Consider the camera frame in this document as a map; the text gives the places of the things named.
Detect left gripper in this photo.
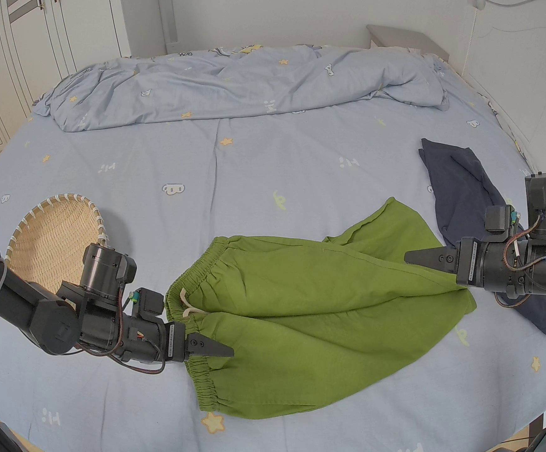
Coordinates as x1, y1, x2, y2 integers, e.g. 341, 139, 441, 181
118, 317, 235, 364

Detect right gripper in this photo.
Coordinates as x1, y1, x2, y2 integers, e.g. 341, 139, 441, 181
404, 236, 512, 292

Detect green shorts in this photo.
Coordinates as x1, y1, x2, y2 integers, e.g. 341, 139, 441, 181
165, 197, 479, 421

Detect dark blue garment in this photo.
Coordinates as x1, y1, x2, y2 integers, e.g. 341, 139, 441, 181
418, 138, 546, 337

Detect bed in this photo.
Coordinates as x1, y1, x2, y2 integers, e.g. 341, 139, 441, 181
0, 0, 546, 452

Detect round woven basket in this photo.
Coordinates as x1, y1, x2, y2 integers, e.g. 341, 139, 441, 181
7, 192, 109, 296

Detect grey bedside table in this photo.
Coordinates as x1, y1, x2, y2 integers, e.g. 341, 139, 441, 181
366, 24, 450, 63

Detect pale blue quilt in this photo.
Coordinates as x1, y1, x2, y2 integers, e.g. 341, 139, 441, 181
32, 43, 450, 133

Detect white wardrobe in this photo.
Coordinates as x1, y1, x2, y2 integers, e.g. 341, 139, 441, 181
0, 0, 133, 164

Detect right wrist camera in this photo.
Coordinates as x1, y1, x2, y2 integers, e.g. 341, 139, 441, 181
485, 204, 519, 240

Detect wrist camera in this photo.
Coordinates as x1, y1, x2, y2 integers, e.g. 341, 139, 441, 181
485, 204, 519, 240
129, 288, 166, 323

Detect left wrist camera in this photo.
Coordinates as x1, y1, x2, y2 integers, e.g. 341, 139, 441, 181
129, 288, 166, 323

